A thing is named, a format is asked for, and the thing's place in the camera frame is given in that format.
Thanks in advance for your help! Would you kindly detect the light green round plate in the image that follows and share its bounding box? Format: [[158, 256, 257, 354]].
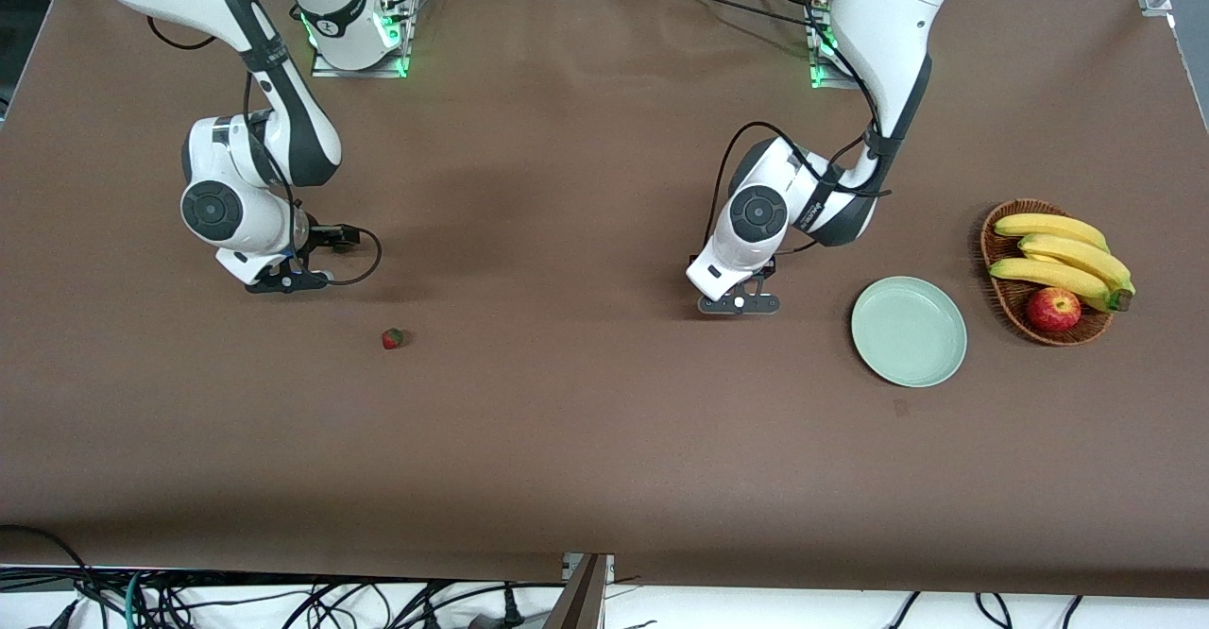
[[850, 276, 968, 389]]

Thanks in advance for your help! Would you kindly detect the brown table cover sheet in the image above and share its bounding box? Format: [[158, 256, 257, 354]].
[[0, 0, 1209, 600]]

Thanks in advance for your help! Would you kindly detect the brown wicker basket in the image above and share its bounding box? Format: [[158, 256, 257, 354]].
[[979, 198, 1115, 348]]

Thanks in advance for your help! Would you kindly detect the red yellow apple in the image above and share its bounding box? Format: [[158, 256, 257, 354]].
[[1026, 287, 1083, 333]]

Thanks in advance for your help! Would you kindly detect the yellow banana bunch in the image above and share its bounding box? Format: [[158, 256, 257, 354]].
[[988, 212, 1136, 315]]

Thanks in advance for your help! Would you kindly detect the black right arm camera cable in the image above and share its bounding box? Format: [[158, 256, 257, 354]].
[[146, 0, 383, 287]]

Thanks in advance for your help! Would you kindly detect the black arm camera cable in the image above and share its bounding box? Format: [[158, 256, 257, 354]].
[[146, 0, 383, 287], [704, 0, 898, 257]]

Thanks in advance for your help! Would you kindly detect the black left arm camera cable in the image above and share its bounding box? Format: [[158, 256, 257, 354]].
[[704, 0, 898, 257]]

